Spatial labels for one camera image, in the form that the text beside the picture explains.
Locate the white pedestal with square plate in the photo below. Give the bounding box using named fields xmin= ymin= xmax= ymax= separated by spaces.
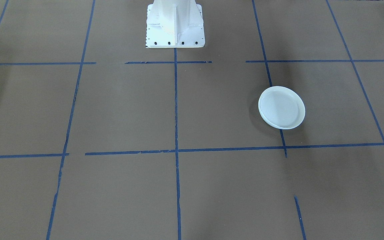
xmin=145 ymin=0 xmax=206 ymax=49

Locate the white plate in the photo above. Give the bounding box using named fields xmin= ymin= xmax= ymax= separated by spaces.
xmin=258 ymin=86 xmax=306 ymax=130

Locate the light blue plate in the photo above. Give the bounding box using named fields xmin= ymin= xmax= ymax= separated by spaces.
xmin=258 ymin=100 xmax=304 ymax=130

